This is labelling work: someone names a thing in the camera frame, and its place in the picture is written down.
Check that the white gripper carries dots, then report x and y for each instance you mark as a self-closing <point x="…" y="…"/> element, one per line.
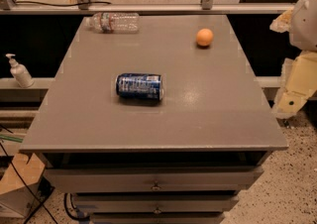
<point x="305" y="23"/>

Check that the blue pepsi can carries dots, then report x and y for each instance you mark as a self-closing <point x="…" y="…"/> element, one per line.
<point x="139" y="86"/>

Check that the grey drawer cabinet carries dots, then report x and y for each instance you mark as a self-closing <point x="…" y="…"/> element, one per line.
<point x="213" y="113"/>

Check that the clear plastic water bottle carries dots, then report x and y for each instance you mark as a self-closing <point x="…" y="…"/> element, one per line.
<point x="117" y="23"/>

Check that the middle grey drawer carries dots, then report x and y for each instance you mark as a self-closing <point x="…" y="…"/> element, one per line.
<point x="156" y="203"/>

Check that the grey drawer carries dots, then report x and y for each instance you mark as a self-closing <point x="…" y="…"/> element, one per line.
<point x="163" y="218"/>
<point x="152" y="179"/>
<point x="156" y="203"/>

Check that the bottom grey drawer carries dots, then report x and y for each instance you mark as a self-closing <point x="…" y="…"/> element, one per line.
<point x="163" y="218"/>

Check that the top grey drawer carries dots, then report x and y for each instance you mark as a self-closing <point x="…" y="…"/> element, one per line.
<point x="152" y="179"/>

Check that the white pump dispenser bottle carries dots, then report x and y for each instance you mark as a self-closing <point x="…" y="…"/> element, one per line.
<point x="19" y="72"/>

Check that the cardboard box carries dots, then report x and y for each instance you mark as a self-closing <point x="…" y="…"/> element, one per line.
<point x="19" y="185"/>

